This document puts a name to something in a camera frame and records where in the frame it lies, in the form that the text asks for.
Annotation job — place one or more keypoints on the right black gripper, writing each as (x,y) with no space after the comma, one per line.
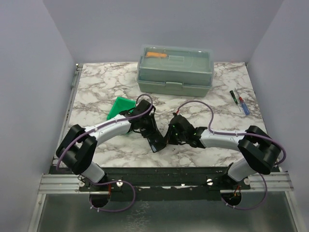
(170,139)

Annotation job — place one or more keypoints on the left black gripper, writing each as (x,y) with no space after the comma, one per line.
(153,130)

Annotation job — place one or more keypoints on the black card holder wallet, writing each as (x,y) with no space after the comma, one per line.
(156,143)

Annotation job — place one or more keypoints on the green plastic bin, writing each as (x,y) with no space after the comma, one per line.
(120,104)

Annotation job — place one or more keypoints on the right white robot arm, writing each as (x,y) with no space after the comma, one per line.
(259,152)

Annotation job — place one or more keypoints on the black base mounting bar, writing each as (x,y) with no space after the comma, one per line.
(166,184)

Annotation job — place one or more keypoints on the grey plastic tool box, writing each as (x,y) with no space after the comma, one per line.
(185,72)

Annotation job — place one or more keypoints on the green handled screwdriver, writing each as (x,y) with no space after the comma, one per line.
(234,98)

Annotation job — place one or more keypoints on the orange handled tool in box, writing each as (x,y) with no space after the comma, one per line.
(155,55)

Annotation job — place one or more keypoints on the aluminium rail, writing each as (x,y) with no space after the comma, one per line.
(70,184)

